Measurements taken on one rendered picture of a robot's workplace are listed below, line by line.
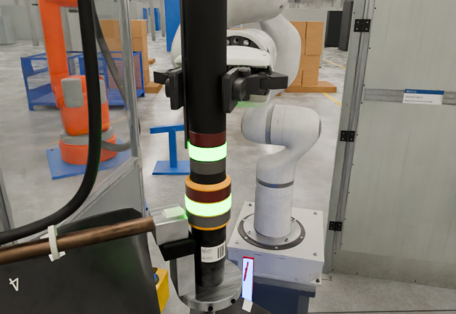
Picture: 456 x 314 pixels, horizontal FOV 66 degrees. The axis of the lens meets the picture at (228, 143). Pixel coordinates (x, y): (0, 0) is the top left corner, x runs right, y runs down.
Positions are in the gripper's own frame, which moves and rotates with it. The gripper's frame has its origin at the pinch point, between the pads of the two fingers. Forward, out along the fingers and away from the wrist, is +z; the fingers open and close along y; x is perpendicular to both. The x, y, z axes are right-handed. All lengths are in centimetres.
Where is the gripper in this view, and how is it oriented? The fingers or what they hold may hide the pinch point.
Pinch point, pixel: (205, 89)
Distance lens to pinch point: 30.4
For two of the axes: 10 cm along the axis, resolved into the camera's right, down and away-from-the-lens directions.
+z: -1.9, 3.3, -9.2
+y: -9.8, -0.7, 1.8
